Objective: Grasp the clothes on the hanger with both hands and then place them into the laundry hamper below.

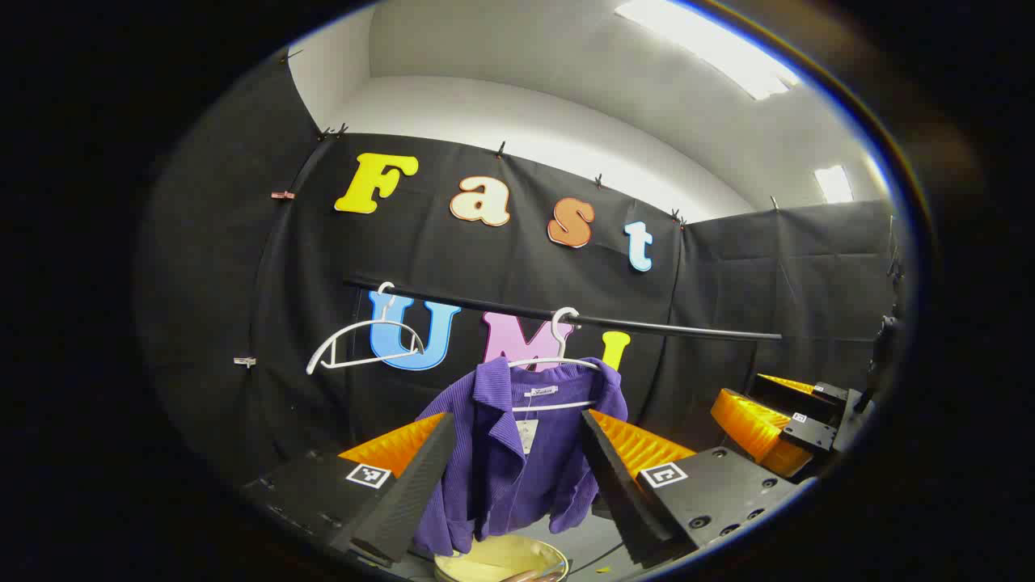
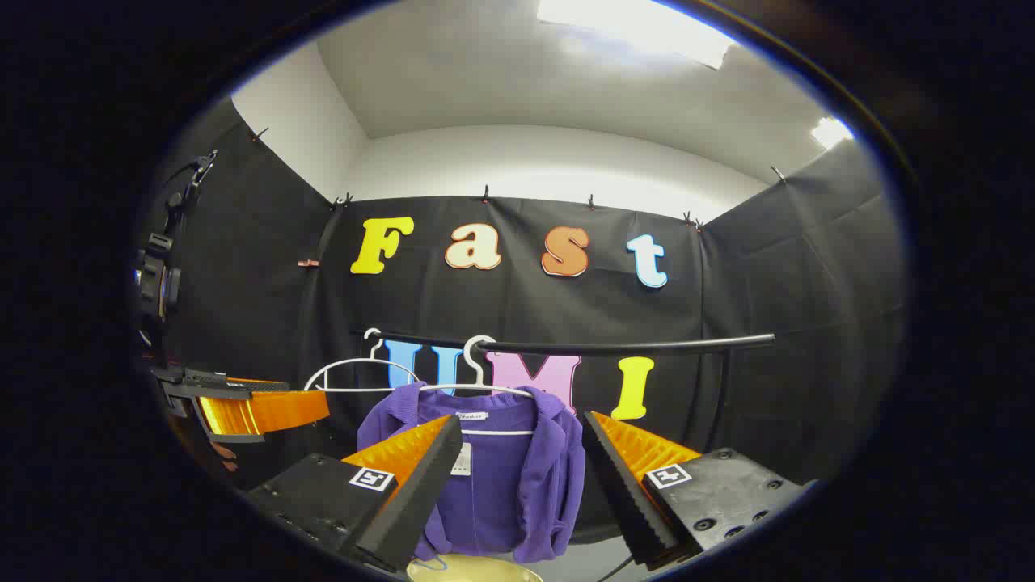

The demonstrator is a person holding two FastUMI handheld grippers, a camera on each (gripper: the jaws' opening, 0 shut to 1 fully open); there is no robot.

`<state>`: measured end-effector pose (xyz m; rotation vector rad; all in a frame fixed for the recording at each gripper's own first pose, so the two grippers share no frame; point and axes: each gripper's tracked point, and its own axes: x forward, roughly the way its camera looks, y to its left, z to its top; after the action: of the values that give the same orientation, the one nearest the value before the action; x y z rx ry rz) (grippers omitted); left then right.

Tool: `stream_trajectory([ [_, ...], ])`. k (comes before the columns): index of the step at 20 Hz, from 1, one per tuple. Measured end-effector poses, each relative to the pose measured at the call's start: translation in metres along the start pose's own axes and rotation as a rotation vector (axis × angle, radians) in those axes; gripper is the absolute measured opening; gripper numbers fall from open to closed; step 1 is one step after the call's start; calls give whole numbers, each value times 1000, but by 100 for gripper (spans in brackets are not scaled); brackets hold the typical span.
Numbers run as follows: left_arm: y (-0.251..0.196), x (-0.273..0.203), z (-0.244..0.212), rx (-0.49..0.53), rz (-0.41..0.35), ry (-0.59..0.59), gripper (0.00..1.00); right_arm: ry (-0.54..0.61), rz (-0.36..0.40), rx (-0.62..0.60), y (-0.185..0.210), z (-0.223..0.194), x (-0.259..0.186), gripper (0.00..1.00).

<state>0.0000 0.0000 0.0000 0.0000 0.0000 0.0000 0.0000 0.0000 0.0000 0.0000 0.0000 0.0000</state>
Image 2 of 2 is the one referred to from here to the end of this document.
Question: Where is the small ceiling light panel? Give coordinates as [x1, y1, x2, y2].
[811, 117, 855, 149]

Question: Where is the row of black cloth clips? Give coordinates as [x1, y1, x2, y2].
[249, 125, 789, 231]

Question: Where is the beige laundry hamper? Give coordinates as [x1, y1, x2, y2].
[406, 554, 544, 582]

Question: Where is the black backdrop cloth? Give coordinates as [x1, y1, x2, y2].
[133, 97, 906, 542]

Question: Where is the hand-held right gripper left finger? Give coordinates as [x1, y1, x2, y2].
[245, 415, 464, 573]

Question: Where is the white clothes hanger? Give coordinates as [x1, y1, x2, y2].
[419, 335, 538, 437]
[303, 327, 421, 394]

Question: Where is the large ceiling light panel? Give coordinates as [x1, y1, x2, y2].
[536, 0, 738, 70]

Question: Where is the black clothes rack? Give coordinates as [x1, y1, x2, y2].
[353, 327, 777, 458]

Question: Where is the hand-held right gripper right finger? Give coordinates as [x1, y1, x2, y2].
[582, 411, 819, 568]

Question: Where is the purple knit sweater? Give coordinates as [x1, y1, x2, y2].
[356, 382, 586, 564]

